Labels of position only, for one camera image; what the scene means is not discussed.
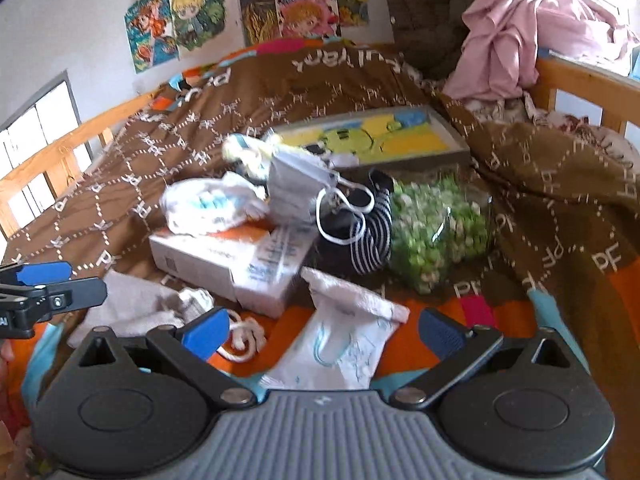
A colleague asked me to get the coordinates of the pink shirt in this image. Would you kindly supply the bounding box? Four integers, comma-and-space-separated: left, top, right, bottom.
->
444, 0, 639, 101

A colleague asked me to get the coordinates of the pink cartoon girl picture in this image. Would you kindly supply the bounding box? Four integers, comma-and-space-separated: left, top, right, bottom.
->
274, 0, 342, 38

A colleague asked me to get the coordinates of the white blue baby sock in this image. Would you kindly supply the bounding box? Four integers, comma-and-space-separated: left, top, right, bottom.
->
160, 171, 269, 236

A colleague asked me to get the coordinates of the striped pastel sock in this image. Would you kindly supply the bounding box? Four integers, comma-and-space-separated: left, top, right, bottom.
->
221, 133, 282, 182

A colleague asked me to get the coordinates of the navy striped sock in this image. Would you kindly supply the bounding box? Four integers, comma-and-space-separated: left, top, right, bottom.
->
314, 169, 394, 278

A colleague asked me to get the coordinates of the grey face mask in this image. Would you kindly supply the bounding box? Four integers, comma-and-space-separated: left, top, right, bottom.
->
267, 146, 374, 246

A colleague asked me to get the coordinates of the floral bed sheet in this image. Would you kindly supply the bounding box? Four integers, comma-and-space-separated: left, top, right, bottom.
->
463, 92, 639, 174

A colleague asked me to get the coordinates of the white drawstring pouch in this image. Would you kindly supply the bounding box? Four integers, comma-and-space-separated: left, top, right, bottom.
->
260, 268, 410, 391

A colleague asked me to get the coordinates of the bag of green pieces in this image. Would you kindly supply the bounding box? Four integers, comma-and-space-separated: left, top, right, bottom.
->
388, 174, 492, 294

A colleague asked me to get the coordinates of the brown patterned quilt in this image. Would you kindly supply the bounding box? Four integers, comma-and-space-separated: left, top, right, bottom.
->
0, 39, 640, 461

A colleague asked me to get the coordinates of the window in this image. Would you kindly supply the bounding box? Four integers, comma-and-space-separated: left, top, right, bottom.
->
1, 72, 94, 240

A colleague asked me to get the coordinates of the grey knitted cloth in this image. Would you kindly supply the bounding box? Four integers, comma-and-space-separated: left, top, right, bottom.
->
67, 271, 215, 348

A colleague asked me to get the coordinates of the brown quilted jacket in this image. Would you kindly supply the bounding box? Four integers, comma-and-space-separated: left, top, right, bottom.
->
387, 0, 474, 79

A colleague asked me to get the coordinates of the grey tray with cartoon picture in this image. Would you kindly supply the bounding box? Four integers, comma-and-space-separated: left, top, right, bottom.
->
264, 105, 471, 171

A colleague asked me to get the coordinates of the blond boy drawing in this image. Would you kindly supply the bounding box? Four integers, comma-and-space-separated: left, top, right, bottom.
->
169, 0, 233, 58

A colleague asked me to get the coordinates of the person left hand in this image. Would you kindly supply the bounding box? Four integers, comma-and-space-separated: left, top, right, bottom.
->
0, 340, 14, 388

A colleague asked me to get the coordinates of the wooden bed frame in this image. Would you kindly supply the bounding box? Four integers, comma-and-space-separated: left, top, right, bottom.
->
1, 88, 160, 238

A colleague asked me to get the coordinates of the white orange medicine box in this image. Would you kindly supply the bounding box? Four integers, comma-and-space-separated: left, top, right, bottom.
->
149, 224, 318, 318

